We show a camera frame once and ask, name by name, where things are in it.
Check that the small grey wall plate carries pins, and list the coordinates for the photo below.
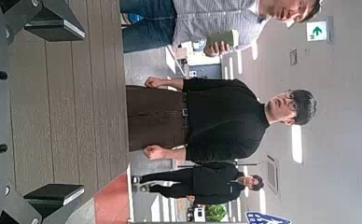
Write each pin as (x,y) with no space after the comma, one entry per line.
(293,57)

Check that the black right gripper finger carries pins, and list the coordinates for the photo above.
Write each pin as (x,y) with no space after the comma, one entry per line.
(54,28)
(54,194)

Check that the white equipment cart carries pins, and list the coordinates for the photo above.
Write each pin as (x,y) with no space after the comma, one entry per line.
(185,59)

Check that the long ceiling light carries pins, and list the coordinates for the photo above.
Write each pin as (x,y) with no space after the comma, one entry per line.
(296,143)

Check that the green potted plant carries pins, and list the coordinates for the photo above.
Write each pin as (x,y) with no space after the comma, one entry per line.
(215,213)

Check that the person in checked grey shirt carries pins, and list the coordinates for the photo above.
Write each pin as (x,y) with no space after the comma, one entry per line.
(201,15)

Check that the green exit sign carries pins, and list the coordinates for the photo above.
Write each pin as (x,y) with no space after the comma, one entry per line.
(317,31)

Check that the person in black sweater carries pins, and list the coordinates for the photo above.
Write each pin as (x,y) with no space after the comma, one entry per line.
(222,121)

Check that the blue sign with white letters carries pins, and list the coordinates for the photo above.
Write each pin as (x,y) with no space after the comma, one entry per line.
(264,218)

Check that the square ceiling vent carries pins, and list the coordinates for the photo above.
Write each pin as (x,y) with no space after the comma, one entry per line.
(272,174)

